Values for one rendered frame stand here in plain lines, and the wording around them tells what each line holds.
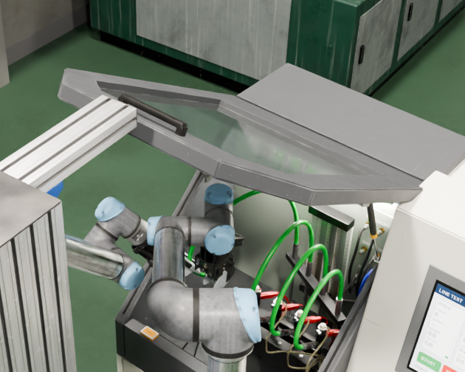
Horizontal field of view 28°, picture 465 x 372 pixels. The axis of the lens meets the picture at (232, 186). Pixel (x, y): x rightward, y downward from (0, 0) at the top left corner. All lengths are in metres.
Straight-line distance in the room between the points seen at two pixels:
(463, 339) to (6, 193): 1.32
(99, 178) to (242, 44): 1.22
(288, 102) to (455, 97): 3.20
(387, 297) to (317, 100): 0.72
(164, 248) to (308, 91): 0.98
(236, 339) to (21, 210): 0.59
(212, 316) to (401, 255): 0.72
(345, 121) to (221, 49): 2.88
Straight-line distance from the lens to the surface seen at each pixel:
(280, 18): 5.34
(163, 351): 2.85
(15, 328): 1.71
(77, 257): 2.33
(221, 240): 2.30
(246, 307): 1.96
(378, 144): 2.78
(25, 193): 1.68
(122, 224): 2.57
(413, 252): 2.48
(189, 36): 5.79
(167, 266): 2.12
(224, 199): 2.38
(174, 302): 1.97
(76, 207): 4.89
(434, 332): 2.54
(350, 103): 2.95
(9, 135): 5.47
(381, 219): 2.76
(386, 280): 2.55
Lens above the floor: 3.05
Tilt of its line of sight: 37 degrees down
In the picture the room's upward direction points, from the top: 3 degrees clockwise
